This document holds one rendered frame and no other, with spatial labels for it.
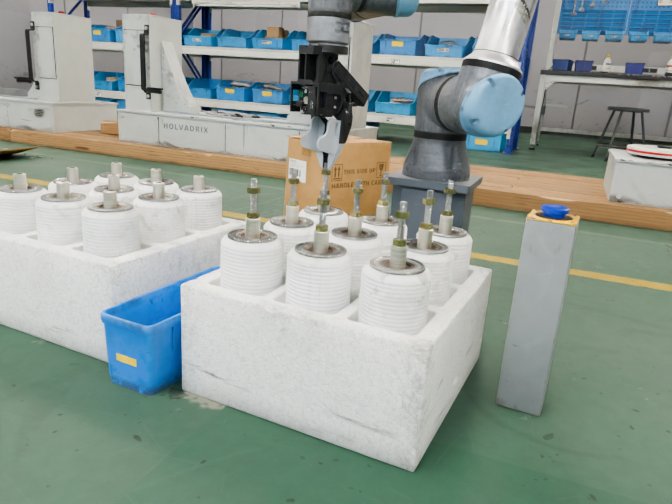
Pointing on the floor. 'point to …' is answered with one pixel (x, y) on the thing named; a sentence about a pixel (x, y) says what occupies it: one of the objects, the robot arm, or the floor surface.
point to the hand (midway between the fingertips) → (329, 161)
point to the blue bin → (147, 338)
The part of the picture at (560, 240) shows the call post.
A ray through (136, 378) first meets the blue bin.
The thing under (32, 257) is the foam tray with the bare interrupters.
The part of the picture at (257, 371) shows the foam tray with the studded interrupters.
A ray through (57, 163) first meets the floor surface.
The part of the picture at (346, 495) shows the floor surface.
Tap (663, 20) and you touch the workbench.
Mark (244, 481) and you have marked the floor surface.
